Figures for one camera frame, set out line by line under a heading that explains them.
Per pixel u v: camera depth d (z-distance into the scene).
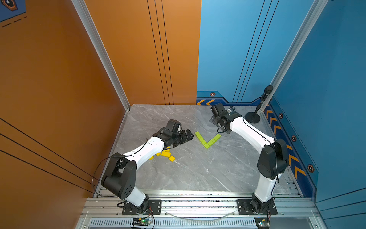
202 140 0.99
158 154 0.92
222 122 0.63
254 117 1.12
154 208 0.74
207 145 0.96
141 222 0.71
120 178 0.45
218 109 0.70
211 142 0.98
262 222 0.71
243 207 0.72
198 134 1.02
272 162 0.46
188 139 0.77
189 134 0.79
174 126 0.68
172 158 0.91
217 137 1.00
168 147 0.73
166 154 0.92
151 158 0.92
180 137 0.77
